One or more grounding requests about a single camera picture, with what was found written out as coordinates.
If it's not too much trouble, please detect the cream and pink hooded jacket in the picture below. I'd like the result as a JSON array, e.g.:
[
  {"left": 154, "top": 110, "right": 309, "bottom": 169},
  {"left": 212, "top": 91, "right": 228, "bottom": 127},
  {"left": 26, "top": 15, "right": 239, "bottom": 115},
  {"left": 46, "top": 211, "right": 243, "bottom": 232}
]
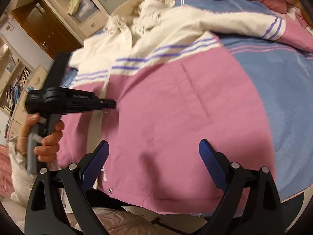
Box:
[{"left": 57, "top": 0, "right": 313, "bottom": 216}]

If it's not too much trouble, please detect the person's left hand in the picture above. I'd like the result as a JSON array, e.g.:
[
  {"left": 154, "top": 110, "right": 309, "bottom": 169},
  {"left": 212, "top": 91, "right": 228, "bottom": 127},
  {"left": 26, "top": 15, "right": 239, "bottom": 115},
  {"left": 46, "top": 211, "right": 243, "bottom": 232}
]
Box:
[{"left": 16, "top": 114, "right": 65, "bottom": 163}]

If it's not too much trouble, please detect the wooden bookshelf with books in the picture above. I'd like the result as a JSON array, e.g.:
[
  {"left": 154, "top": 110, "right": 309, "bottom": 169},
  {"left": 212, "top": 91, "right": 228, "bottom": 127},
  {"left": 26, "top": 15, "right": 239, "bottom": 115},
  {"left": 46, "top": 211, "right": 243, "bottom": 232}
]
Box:
[{"left": 1, "top": 35, "right": 34, "bottom": 116}]

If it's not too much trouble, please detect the brown wooden door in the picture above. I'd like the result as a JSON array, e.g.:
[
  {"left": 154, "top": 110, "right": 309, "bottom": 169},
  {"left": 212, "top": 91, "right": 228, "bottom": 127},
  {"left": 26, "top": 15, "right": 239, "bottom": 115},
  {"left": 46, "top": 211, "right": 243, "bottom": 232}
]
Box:
[{"left": 12, "top": 0, "right": 82, "bottom": 60}]

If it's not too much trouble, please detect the yellow knitted cloth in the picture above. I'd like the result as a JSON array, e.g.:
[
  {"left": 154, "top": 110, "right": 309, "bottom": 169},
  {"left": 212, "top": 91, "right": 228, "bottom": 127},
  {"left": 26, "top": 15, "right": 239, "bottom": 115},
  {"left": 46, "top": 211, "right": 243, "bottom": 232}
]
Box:
[{"left": 67, "top": 0, "right": 80, "bottom": 16}]

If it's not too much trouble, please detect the clear plastic storage box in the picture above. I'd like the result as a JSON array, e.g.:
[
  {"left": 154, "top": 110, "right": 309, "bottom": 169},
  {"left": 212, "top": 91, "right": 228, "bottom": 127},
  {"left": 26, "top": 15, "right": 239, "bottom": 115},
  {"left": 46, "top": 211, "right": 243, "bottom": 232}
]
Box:
[{"left": 73, "top": 0, "right": 99, "bottom": 22}]

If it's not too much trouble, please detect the blue striped bed sheet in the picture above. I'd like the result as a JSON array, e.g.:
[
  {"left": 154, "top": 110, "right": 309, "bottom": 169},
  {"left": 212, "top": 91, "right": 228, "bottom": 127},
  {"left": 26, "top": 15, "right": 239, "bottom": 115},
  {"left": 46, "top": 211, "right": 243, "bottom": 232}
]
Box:
[{"left": 61, "top": 0, "right": 313, "bottom": 201}]

